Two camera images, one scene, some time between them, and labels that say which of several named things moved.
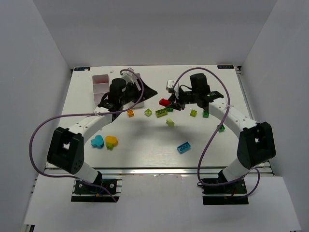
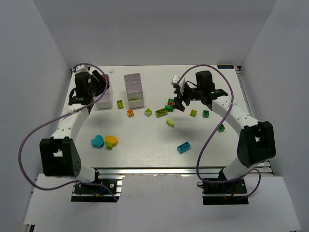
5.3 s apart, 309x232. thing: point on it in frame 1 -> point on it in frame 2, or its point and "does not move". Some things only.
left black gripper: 139,91 -> 97,79
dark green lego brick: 170,109 does not move
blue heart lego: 98,141 does not move
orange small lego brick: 130,113 does not move
